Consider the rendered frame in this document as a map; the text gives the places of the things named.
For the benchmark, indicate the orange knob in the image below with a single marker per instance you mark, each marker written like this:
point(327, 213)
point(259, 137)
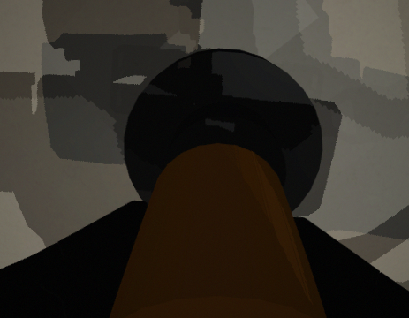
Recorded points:
point(218, 241)

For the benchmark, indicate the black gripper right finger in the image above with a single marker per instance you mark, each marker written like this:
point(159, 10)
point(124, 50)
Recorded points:
point(349, 287)

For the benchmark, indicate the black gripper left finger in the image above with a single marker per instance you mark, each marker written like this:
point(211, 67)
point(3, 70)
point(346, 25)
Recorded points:
point(79, 276)

